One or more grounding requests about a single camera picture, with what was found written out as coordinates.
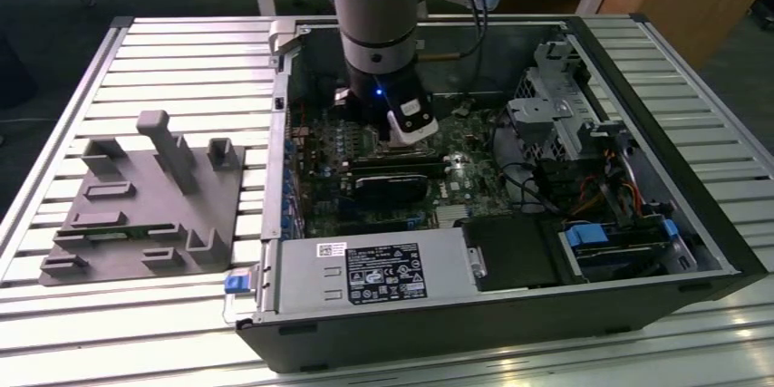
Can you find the grey parts rack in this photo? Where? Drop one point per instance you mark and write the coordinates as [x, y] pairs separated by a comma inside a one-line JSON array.
[[138, 206]]

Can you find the green motherboard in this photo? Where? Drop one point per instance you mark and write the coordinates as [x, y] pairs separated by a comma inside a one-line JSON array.
[[477, 187]]

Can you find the black PC case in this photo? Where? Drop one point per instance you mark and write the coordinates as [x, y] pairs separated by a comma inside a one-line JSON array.
[[423, 332]]

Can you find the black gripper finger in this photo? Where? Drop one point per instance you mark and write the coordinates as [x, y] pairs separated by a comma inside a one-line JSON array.
[[383, 132]]

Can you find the black drive bay box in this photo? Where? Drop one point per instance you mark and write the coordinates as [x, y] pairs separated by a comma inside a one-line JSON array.
[[519, 251]]

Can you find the green RAM stick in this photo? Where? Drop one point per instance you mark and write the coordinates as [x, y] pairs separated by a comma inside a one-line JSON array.
[[114, 234]]

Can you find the blue case latch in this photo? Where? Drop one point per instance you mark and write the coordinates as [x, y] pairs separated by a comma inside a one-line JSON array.
[[238, 283]]

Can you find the CPU socket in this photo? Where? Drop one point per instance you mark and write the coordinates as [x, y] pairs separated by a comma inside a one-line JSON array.
[[376, 151]]

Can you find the black RAM slot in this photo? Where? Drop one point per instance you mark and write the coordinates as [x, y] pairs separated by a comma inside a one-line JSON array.
[[401, 169], [392, 160]]

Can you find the hard disk in blue carrier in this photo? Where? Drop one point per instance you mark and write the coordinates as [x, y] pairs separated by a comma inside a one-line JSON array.
[[583, 235]]

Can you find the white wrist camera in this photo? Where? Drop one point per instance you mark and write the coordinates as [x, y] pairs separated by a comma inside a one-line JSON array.
[[341, 94], [416, 131]]

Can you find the silver metal drive cage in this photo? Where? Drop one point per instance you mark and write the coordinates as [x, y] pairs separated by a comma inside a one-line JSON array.
[[564, 88]]

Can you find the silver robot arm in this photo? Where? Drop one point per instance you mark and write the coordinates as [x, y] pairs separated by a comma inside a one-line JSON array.
[[375, 20]]

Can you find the grey power supply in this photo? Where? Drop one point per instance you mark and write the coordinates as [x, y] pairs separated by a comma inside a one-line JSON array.
[[301, 278]]

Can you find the black graphics card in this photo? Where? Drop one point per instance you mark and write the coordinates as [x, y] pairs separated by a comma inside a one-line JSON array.
[[389, 188]]

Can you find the wooden cabinet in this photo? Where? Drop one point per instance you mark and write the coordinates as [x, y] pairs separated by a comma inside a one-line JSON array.
[[695, 6]]

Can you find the small silver heatsink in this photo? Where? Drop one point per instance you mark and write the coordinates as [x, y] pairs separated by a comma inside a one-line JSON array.
[[452, 215]]

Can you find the blue plastic clip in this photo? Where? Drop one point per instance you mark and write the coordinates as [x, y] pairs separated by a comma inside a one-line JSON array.
[[668, 229]]

